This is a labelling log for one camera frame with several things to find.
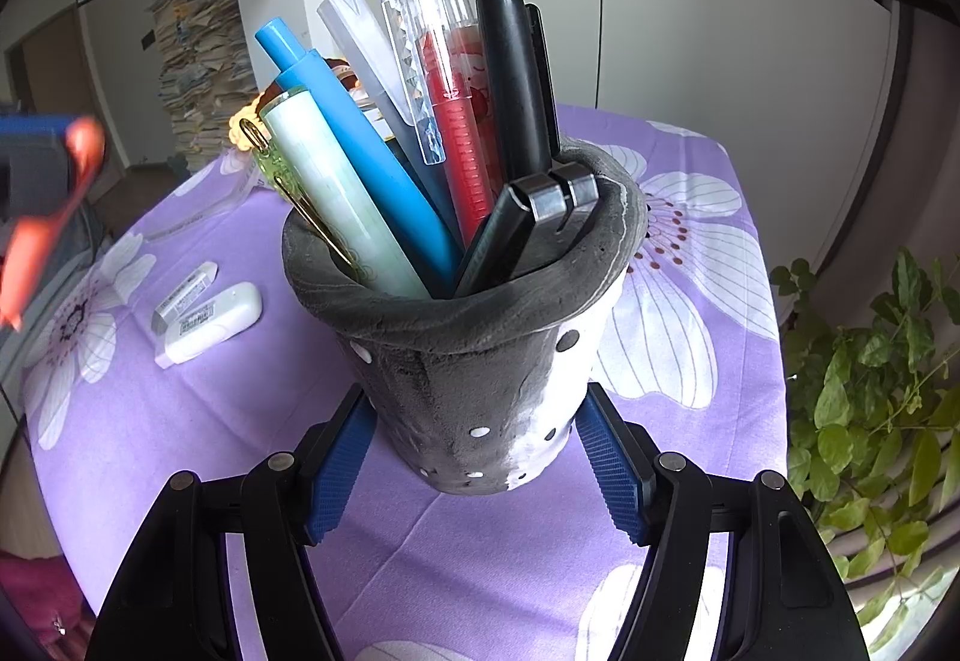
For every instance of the clear plastic sheet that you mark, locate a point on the clear plastic sheet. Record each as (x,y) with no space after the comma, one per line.
(195,211)

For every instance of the brown wooden door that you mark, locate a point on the brown wooden door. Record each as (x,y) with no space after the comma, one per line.
(52,69)

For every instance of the person's maroon clothing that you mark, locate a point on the person's maroon clothing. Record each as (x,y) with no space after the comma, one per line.
(34,586)

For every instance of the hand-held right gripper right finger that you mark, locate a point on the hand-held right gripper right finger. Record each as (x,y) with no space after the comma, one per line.
(611,473)

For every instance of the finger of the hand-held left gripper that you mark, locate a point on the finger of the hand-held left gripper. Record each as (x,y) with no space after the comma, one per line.
(37,174)
(30,127)

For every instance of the grey dotted pen holder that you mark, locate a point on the grey dotted pen holder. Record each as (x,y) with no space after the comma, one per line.
(450,391)

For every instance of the white correction tape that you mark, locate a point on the white correction tape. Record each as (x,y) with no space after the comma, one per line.
(217,323)

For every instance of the crochet flower bouquet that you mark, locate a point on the crochet flower bouquet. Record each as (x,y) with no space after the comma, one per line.
(341,75)

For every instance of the clear pen frosted cap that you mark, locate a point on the clear pen frosted cap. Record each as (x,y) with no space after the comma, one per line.
(360,54)

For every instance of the orange pen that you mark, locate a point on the orange pen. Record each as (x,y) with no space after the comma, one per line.
(22,263)

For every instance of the pale green pen gold clip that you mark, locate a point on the pale green pen gold clip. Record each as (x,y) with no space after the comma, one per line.
(337,203)

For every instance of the purple floral tablecloth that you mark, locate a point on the purple floral tablecloth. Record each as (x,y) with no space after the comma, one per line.
(247,421)

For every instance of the tall stack of papers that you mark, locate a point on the tall stack of papers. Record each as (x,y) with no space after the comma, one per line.
(195,84)

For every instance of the black wall switch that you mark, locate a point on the black wall switch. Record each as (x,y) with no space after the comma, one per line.
(147,39)

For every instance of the black pen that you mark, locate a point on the black pen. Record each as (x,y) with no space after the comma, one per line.
(517,106)

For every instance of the red pen faceted clear cap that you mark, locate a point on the red pen faceted clear cap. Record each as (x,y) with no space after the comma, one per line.
(465,181)

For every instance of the white eraser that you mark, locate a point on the white eraser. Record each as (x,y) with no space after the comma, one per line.
(180,297)

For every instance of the green potted plant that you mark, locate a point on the green potted plant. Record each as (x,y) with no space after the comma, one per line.
(840,398)

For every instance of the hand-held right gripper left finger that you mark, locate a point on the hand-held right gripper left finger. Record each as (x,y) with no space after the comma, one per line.
(337,473)

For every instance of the black stick with metal cap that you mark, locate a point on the black stick with metal cap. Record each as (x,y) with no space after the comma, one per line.
(510,226)

